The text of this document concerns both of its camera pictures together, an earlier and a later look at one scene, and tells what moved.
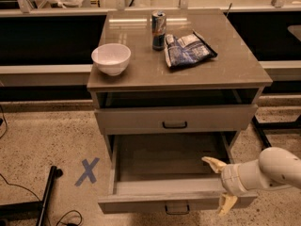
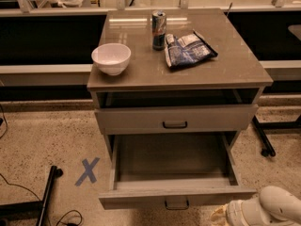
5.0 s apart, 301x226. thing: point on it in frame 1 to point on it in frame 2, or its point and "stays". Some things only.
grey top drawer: x=175 y=119 stays
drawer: x=164 y=172 stays
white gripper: x=230 y=180 to x=234 y=211
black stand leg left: x=31 y=210 stays
